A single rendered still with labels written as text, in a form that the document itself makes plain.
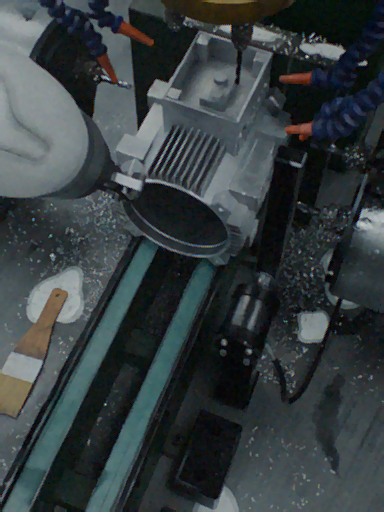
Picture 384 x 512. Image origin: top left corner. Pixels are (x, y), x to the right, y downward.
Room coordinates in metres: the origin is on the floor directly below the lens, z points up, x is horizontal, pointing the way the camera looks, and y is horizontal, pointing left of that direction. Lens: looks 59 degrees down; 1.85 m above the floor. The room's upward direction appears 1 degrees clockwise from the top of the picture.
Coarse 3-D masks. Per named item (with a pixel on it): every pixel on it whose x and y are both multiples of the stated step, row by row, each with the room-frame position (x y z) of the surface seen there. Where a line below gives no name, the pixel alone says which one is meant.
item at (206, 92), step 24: (192, 48) 0.72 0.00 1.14; (216, 48) 0.73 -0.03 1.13; (192, 72) 0.71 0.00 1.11; (216, 72) 0.69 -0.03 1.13; (240, 72) 0.71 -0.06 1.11; (264, 72) 0.68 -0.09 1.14; (168, 96) 0.64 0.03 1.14; (192, 96) 0.67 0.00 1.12; (216, 96) 0.65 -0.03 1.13; (240, 96) 0.67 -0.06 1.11; (264, 96) 0.69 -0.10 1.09; (168, 120) 0.63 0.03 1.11; (192, 120) 0.62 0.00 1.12; (216, 120) 0.61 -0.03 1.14; (240, 120) 0.61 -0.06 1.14; (240, 144) 0.61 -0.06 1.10
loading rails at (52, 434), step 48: (144, 240) 0.57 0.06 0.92; (144, 288) 0.51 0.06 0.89; (192, 288) 0.50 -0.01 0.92; (96, 336) 0.42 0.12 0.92; (144, 336) 0.46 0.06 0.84; (192, 336) 0.42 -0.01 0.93; (96, 384) 0.37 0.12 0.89; (144, 384) 0.36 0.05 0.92; (48, 432) 0.30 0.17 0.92; (144, 432) 0.30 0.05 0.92; (48, 480) 0.24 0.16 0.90; (96, 480) 0.26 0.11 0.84; (144, 480) 0.26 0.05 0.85
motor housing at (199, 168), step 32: (160, 128) 0.65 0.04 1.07; (192, 128) 0.62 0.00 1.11; (160, 160) 0.57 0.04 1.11; (192, 160) 0.57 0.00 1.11; (224, 160) 0.59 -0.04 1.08; (256, 160) 0.61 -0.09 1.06; (160, 192) 0.63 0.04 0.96; (192, 192) 0.54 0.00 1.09; (160, 224) 0.58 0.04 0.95; (192, 224) 0.59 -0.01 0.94; (224, 224) 0.52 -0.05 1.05; (192, 256) 0.53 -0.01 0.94
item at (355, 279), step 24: (312, 144) 0.63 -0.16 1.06; (360, 144) 0.62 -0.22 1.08; (360, 168) 0.60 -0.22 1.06; (360, 192) 0.52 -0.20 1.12; (336, 216) 0.52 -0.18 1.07; (360, 216) 0.48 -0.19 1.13; (360, 240) 0.46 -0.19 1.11; (336, 264) 0.45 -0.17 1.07; (360, 264) 0.44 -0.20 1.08; (336, 288) 0.44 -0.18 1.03; (360, 288) 0.43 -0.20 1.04
